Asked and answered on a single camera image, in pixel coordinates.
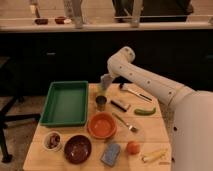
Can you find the grey blue towel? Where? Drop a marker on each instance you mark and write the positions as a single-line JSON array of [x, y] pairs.
[[106, 81]]

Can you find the blue sponge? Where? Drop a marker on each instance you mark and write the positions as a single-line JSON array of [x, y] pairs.
[[110, 154]]

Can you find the black rectangular brush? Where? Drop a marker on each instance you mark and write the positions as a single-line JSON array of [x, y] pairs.
[[119, 104]]

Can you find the small metal cup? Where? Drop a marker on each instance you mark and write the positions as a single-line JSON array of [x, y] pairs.
[[101, 102]]

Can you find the metal fork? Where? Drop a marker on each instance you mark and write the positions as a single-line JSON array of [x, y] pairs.
[[129, 126]]

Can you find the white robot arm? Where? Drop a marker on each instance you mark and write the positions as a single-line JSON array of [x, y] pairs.
[[192, 137]]

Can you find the green plastic tray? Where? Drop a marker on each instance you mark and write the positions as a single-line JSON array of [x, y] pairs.
[[66, 104]]

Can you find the small white bowl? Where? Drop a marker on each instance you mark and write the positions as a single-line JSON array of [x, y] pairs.
[[52, 141]]

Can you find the red bowl on counter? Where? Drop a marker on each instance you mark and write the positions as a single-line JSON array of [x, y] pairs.
[[41, 21]]

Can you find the green cucumber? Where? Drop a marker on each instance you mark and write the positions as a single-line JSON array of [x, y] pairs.
[[143, 112]]

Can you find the orange bowl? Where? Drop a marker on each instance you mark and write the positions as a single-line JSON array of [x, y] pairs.
[[101, 126]]

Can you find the brown bowl on counter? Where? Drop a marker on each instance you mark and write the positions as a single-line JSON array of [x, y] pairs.
[[60, 20]]

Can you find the dark red bowl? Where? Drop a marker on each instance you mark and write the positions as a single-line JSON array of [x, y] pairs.
[[77, 149]]

